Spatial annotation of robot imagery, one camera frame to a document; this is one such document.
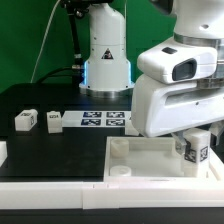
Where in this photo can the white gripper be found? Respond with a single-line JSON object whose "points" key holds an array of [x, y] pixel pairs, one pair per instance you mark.
{"points": [[158, 109]]}

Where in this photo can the white square table top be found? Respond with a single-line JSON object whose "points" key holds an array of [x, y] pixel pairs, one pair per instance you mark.
{"points": [[154, 159]]}

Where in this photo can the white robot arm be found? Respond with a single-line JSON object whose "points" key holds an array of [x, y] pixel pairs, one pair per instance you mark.
{"points": [[198, 23]]}

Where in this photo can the white U-shaped obstacle fence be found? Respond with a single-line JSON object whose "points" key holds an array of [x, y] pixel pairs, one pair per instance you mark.
{"points": [[111, 195]]}

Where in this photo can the white sheet with fiducial tags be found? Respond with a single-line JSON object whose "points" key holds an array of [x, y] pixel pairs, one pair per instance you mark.
{"points": [[96, 119]]}

